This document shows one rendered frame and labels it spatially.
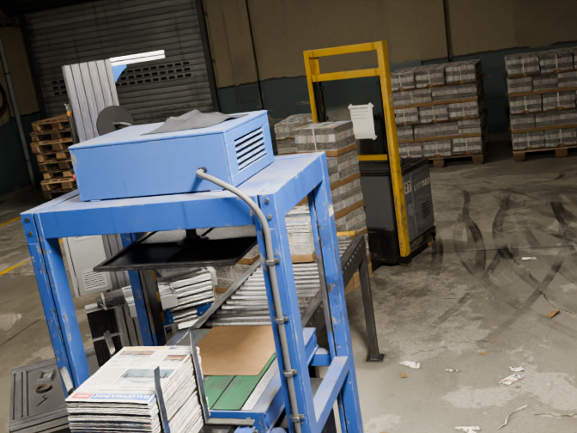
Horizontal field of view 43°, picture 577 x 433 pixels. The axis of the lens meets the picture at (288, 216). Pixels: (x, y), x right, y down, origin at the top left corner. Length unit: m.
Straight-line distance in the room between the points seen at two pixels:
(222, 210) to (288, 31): 9.56
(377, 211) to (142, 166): 3.99
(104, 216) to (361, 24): 9.27
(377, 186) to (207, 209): 4.00
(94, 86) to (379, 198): 2.95
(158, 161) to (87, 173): 0.29
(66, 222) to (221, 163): 0.59
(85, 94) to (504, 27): 8.05
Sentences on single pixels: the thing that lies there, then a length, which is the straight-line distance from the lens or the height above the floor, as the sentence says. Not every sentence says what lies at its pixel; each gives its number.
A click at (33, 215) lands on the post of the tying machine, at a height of 1.54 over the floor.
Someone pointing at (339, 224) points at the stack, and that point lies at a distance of 5.61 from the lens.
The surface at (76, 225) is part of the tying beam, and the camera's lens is 2.62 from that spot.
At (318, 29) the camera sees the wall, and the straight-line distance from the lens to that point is 11.68.
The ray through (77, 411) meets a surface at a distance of 2.36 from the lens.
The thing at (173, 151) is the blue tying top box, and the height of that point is 1.69.
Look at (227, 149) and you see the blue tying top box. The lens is 2.42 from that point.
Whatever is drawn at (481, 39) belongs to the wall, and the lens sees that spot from 11.34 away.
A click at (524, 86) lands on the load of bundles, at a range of 9.68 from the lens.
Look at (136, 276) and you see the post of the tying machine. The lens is 3.30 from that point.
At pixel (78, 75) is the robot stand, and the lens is 4.18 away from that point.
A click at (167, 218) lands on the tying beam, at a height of 1.49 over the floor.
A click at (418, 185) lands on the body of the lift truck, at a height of 0.60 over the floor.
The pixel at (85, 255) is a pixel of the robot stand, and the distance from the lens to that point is 4.26.
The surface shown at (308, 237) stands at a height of 0.94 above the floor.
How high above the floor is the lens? 2.02
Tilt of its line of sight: 14 degrees down
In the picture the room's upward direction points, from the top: 9 degrees counter-clockwise
